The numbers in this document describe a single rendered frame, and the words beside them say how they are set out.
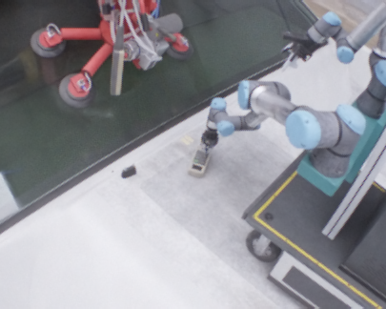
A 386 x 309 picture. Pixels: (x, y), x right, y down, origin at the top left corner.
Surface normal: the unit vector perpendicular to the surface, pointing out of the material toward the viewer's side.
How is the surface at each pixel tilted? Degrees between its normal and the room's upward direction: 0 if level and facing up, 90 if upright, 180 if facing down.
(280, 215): 0
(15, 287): 55
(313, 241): 0
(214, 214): 0
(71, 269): 29
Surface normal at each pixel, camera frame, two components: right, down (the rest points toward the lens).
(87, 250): -0.07, -0.48
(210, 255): 0.18, -0.68
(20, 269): 0.61, 0.10
